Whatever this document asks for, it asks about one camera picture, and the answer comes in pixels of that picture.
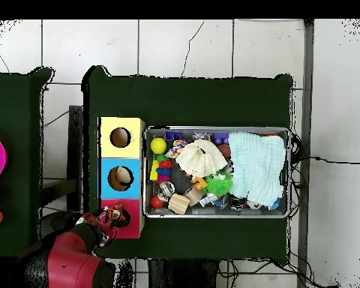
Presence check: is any orange striped tiger plush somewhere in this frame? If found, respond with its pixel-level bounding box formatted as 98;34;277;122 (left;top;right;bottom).
103;202;131;229

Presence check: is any cream cloth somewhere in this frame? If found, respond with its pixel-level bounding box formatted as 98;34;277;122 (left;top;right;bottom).
175;139;229;179

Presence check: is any green spiky puffer toy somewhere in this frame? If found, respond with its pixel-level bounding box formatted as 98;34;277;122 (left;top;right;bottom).
204;170;233;197

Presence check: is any wooden box with three holes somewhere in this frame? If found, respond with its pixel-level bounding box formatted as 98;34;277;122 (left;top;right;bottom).
97;116;146;240

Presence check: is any clear mesh bin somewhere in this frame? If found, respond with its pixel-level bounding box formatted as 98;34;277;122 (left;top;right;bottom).
142;125;292;219

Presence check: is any red ball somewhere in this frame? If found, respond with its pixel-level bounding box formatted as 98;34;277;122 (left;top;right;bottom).
150;194;165;209

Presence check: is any silver metal cup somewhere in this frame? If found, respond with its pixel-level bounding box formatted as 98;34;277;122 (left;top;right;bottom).
156;180;176;203

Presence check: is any yellow foam block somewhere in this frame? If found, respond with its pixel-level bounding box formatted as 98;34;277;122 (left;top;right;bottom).
149;159;160;182

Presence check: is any striped wooden block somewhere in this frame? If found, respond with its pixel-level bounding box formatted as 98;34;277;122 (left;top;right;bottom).
167;193;191;215

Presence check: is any rainbow spiky caterpillar toy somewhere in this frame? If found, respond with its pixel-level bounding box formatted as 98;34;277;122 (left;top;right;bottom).
154;154;174;185

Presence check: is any brown cardboard piece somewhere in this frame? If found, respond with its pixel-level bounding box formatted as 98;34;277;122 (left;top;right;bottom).
184;185;204;207

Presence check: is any yellow ball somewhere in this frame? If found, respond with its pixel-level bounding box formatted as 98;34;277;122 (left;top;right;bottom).
150;136;168;155

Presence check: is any polka dot cloth toy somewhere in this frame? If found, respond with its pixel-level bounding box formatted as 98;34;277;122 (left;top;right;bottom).
164;139;188;159

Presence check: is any orange building block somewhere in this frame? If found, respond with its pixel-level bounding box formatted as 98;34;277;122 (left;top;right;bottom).
192;176;208;191

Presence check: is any blue building block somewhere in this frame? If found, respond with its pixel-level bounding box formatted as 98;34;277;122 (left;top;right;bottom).
163;130;183;141

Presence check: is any brown toy football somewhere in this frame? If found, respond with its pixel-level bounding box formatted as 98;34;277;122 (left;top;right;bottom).
217;144;231;159

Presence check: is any dark green table cloth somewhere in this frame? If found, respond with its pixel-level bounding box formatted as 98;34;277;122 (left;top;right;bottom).
0;67;56;260
82;65;295;265

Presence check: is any purple building block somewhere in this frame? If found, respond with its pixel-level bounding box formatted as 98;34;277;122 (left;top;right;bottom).
213;132;230;146

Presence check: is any mint green cloth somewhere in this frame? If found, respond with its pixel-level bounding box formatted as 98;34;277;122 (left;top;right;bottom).
227;130;287;210

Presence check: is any black power cable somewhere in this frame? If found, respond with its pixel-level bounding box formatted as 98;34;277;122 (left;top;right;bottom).
290;155;360;165

